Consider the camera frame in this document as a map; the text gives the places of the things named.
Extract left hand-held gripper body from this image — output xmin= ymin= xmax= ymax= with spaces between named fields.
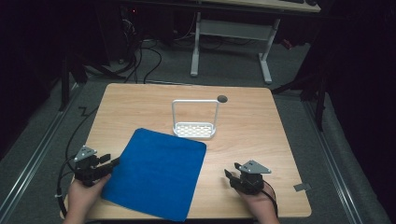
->
xmin=73 ymin=145 xmax=108 ymax=188

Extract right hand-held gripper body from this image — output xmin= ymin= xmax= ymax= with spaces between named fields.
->
xmin=230 ymin=160 xmax=272 ymax=196

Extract blue cloth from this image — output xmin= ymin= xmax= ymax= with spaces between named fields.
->
xmin=101 ymin=127 xmax=207 ymax=223

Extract person's right hand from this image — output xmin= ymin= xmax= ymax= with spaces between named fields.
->
xmin=235 ymin=182 xmax=277 ymax=218

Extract person's left hand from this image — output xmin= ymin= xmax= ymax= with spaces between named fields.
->
xmin=67 ymin=173 xmax=112 ymax=220

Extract grey tape piece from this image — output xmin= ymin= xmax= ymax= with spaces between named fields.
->
xmin=292 ymin=182 xmax=312 ymax=192

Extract white plastic rack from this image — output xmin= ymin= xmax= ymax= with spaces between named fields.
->
xmin=171 ymin=98 xmax=220 ymax=140

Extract black metal stand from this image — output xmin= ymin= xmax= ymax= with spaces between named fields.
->
xmin=58 ymin=55 xmax=72 ymax=112
xmin=270 ymin=55 xmax=332 ymax=133

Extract dark computer tower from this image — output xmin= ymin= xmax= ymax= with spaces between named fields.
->
xmin=96 ymin=5 xmax=143 ymax=67

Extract white-framed desk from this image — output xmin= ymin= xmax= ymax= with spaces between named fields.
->
xmin=190 ymin=0 xmax=322 ymax=86

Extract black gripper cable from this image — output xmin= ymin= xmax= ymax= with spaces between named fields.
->
xmin=55 ymin=105 xmax=99 ymax=218
xmin=261 ymin=181 xmax=279 ymax=218

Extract metal floor rail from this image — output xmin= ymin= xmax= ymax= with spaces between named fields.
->
xmin=304 ymin=100 xmax=366 ymax=224
xmin=0 ymin=83 xmax=82 ymax=217

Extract black floor cables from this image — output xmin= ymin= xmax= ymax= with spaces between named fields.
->
xmin=83 ymin=18 xmax=200 ymax=85

